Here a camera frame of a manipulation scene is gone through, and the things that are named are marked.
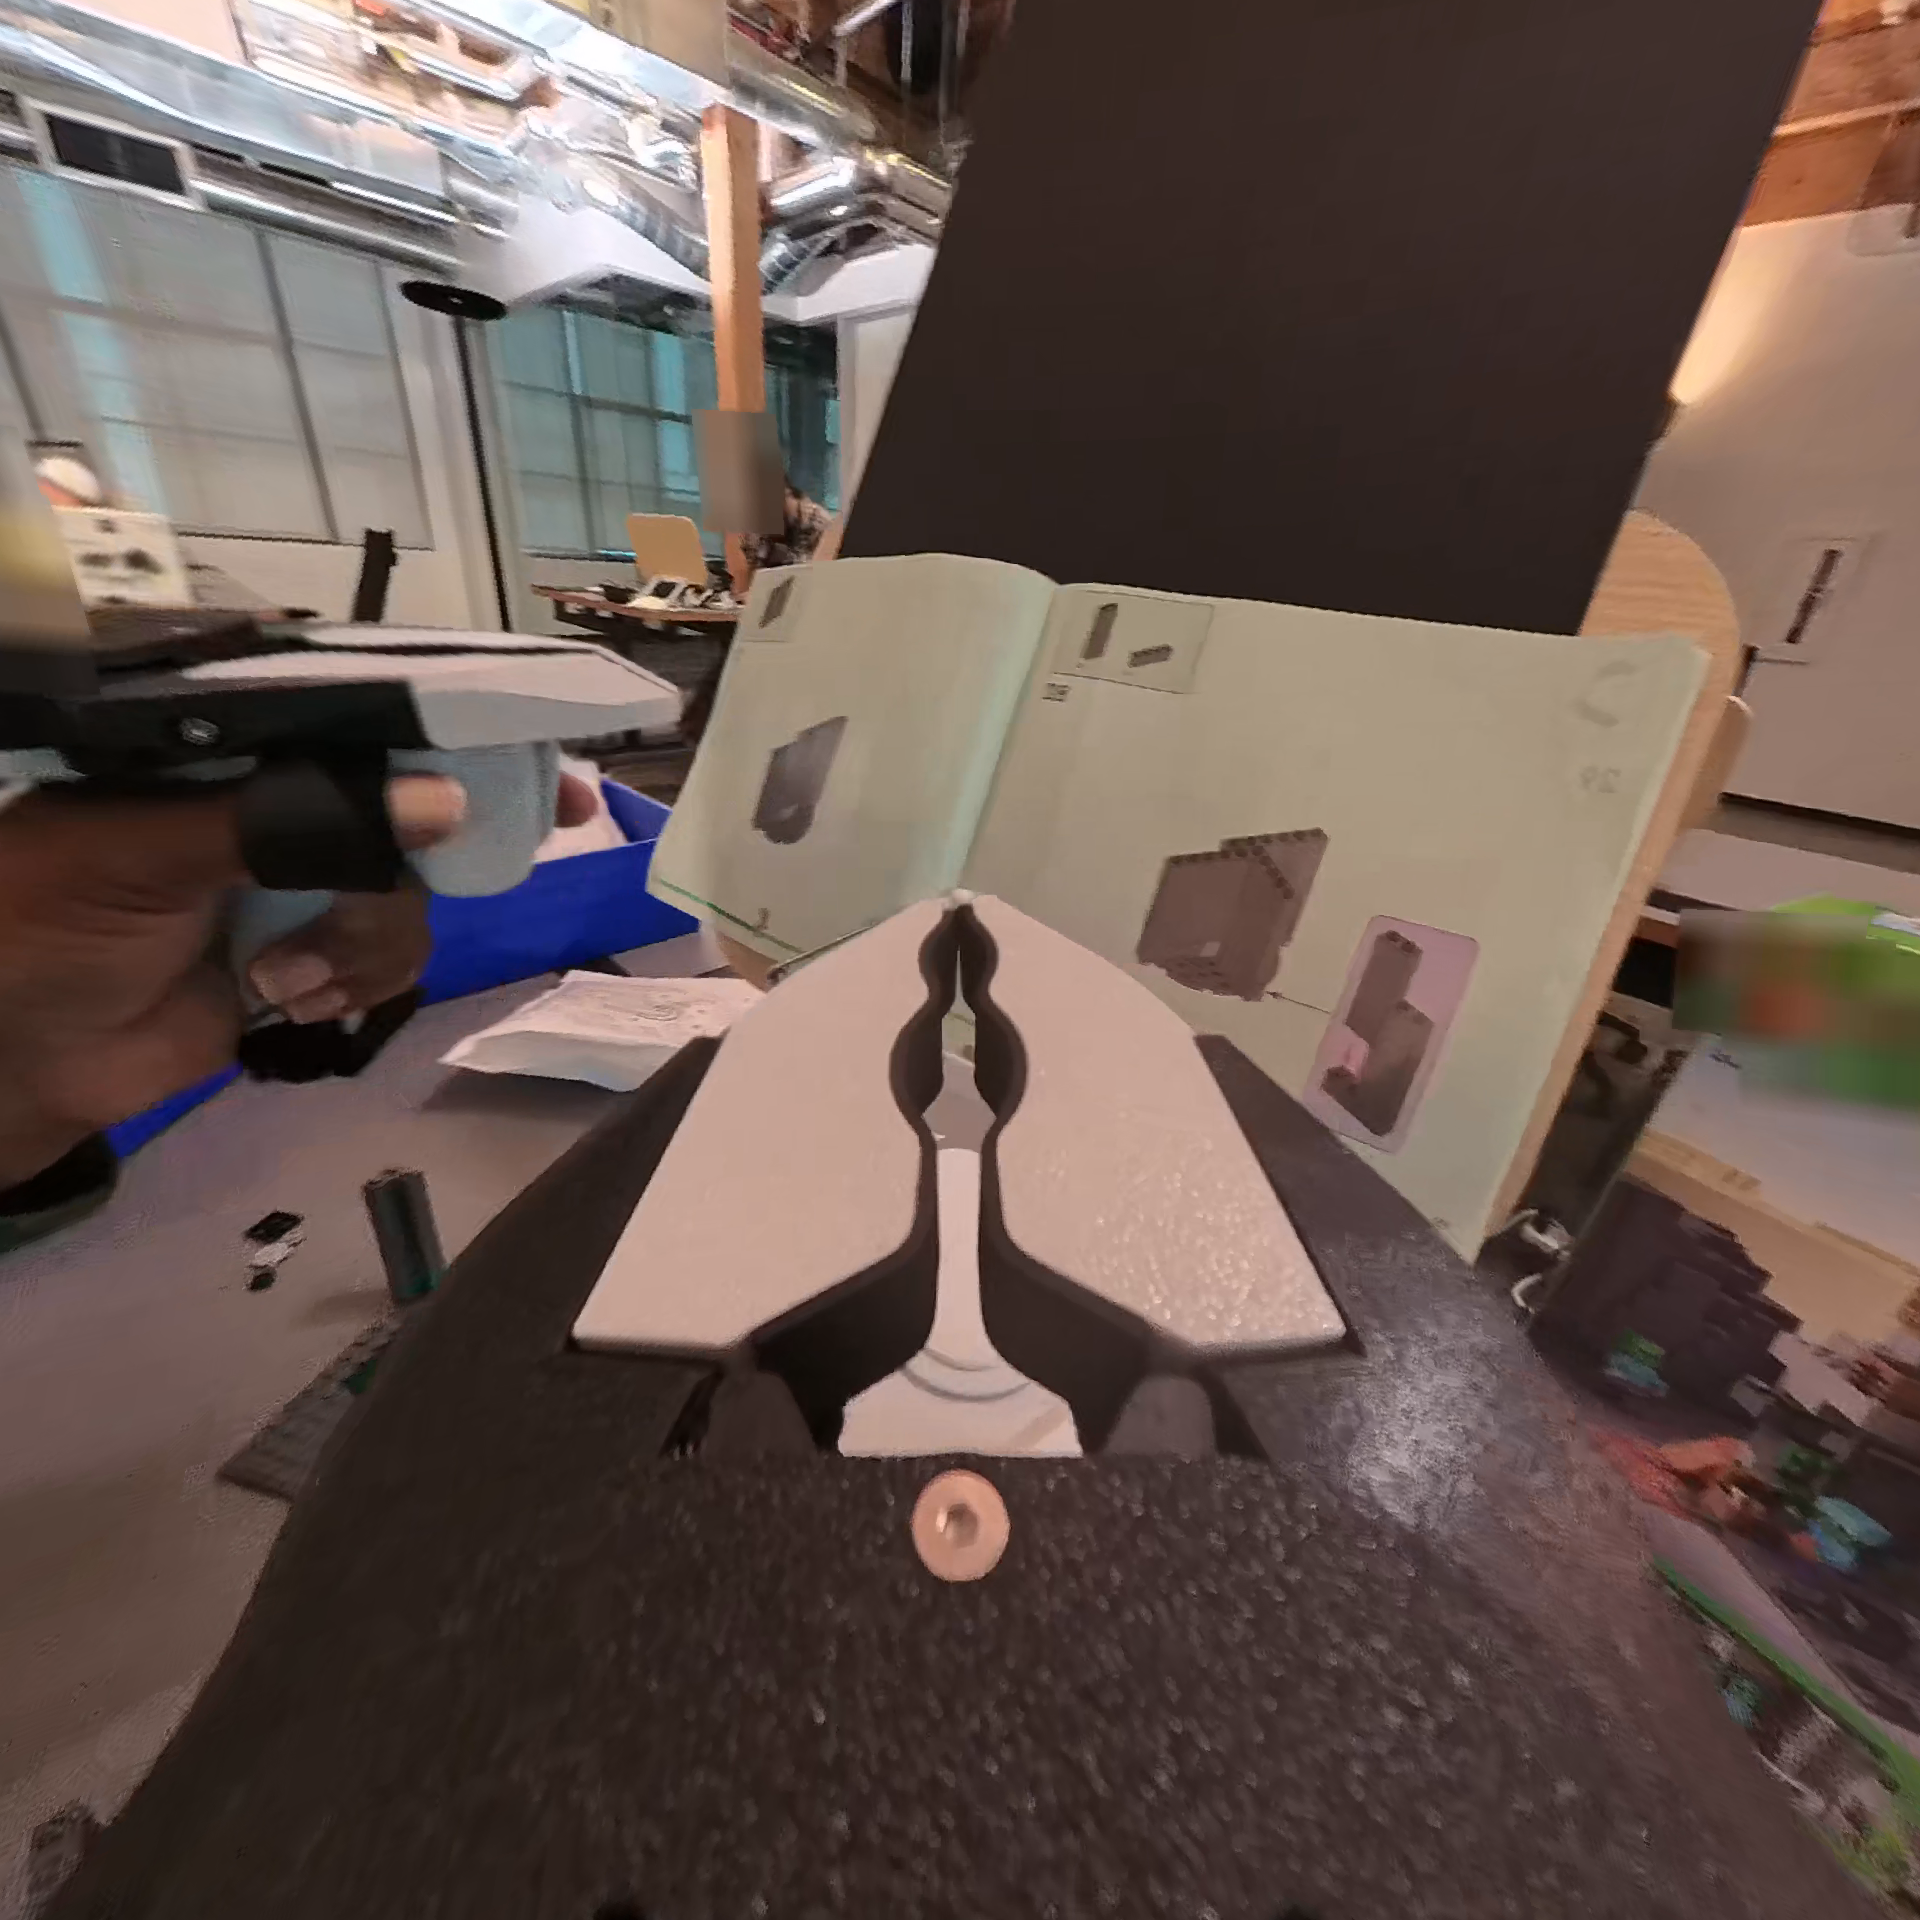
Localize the white paper bag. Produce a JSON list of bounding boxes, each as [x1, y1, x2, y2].
[[438, 969, 768, 1093]]

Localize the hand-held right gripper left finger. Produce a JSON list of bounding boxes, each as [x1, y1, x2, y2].
[[571, 900, 966, 1449]]

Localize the wooden column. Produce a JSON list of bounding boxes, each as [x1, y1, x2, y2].
[[696, 104, 769, 417]]

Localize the blue plastic bin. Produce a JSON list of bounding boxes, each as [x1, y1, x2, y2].
[[103, 772, 707, 1160]]

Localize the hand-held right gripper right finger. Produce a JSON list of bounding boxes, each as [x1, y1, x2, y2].
[[964, 900, 1350, 1453]]

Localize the grey desk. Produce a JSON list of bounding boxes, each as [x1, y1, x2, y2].
[[0, 959, 721, 1831]]

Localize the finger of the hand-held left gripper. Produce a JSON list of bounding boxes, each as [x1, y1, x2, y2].
[[223, 621, 617, 669], [396, 644, 683, 752]]

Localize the wooden-top table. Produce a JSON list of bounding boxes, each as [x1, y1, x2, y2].
[[531, 576, 748, 752]]

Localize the black light stand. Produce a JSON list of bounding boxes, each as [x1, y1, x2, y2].
[[397, 275, 522, 636]]

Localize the green printed toy box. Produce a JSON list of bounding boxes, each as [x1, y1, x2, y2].
[[1522, 891, 1920, 1920]]

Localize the person's left hand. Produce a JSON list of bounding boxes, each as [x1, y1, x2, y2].
[[0, 772, 470, 1188]]

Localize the pale green instruction booklet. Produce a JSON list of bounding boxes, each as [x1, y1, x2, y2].
[[648, 552, 1712, 1266]]

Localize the grey brick baseplate build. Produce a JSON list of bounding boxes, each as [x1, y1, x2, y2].
[[216, 1165, 451, 1501]]

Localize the black wood-edged book stand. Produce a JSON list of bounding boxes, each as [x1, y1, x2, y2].
[[720, 0, 1824, 1266]]

